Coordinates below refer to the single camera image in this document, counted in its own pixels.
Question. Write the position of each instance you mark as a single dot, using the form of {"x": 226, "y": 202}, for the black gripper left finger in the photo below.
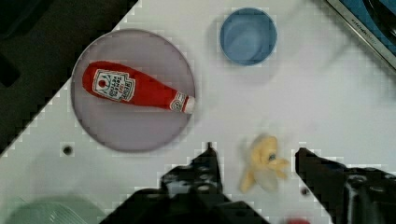
{"x": 188, "y": 194}

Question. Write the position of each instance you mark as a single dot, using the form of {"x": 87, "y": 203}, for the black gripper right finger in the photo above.
{"x": 349, "y": 195}

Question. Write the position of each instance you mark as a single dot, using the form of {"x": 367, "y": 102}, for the yellow plush banana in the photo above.
{"x": 264, "y": 168}

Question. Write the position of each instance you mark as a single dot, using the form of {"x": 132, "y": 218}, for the black toaster oven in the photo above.
{"x": 373, "y": 21}

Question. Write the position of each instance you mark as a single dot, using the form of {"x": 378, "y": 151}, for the red round toy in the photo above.
{"x": 297, "y": 221}

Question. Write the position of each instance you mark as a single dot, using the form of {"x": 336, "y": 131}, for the green oval colander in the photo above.
{"x": 51, "y": 210}

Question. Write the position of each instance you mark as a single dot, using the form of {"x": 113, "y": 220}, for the red plush ketchup bottle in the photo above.
{"x": 120, "y": 83}

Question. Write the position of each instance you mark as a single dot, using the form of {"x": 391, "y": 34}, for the blue round bowl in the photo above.
{"x": 248, "y": 36}

